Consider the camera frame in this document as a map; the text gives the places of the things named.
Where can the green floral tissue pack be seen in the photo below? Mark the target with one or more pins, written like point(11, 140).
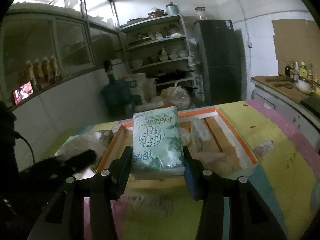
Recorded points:
point(157, 146)

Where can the dark green refrigerator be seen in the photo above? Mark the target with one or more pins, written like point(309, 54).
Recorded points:
point(220, 61)

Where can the blue water jug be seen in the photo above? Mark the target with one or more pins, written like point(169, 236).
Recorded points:
point(117, 95)

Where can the metal kitchen shelf rack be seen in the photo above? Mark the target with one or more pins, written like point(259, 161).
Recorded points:
point(159, 48)

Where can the light blue lidded pot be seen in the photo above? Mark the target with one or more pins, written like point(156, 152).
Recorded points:
point(172, 9)

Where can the glass jar on refrigerator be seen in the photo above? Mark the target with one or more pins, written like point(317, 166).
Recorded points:
point(201, 13)

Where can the small lit phone screen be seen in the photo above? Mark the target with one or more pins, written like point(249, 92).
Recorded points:
point(22, 92)

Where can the brown cardboard wall sheet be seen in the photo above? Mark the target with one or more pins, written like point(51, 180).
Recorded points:
point(296, 40)

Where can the clear plastic bag with food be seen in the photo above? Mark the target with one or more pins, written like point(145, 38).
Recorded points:
point(177, 96)

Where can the orange rimmed wooden tray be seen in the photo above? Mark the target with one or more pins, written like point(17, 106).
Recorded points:
point(211, 132)

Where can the wooden kitchen counter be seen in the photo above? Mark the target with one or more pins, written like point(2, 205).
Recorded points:
point(287, 90)

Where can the green item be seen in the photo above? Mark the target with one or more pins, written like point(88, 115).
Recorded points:
point(97, 141)

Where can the white bowl on counter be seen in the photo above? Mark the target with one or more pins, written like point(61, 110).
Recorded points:
point(304, 86)

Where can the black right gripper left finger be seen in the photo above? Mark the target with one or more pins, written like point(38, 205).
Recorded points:
point(120, 171)

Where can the amber bottles on ledge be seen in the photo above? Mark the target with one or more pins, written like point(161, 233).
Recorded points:
point(43, 73)

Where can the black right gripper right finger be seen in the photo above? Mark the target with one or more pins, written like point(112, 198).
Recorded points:
point(193, 175)

